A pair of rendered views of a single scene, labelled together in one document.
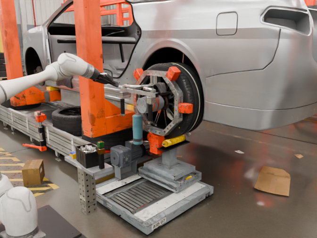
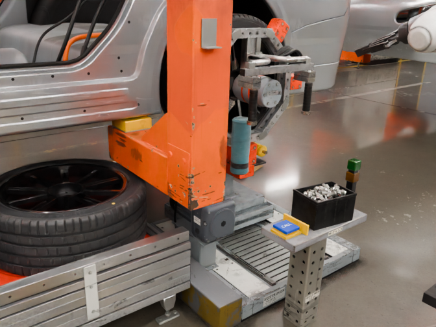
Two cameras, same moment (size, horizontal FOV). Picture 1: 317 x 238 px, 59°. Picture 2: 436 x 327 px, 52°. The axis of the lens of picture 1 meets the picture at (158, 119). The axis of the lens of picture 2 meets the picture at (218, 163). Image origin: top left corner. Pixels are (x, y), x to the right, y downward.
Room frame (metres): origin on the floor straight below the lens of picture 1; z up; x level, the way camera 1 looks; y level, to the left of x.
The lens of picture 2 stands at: (2.24, 2.14, 1.25)
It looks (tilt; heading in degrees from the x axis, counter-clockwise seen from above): 20 degrees down; 277
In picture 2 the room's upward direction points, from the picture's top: 2 degrees clockwise
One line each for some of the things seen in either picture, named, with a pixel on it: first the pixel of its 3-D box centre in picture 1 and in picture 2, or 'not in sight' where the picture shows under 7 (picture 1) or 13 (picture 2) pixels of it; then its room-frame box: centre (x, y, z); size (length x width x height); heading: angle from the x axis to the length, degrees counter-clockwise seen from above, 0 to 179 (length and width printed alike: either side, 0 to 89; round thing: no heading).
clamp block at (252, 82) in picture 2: (125, 94); (249, 81); (2.33, 0.28, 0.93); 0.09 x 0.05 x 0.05; 135
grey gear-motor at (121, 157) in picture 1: (132, 158); (195, 218); (2.55, 0.26, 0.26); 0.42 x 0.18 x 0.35; 135
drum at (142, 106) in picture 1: (150, 104); (256, 89); (2.31, 0.07, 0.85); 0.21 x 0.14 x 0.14; 135
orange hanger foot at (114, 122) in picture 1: (122, 110); (150, 133); (2.74, 0.36, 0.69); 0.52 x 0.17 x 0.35; 135
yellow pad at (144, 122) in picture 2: (135, 106); (132, 122); (2.86, 0.24, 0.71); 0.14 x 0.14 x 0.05; 45
